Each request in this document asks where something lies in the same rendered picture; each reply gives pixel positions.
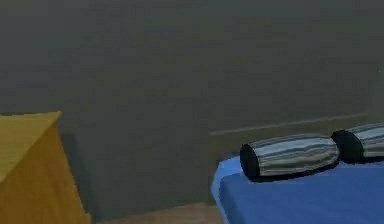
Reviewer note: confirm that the grey striped bolster pillow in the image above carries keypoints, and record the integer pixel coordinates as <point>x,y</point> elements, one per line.
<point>363,141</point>
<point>293,156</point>

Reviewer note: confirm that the yellow wooden cabinet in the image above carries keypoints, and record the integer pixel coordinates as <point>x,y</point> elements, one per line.
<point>30,173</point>

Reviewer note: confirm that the blue bed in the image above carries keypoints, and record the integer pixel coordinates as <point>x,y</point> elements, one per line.
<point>300,196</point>

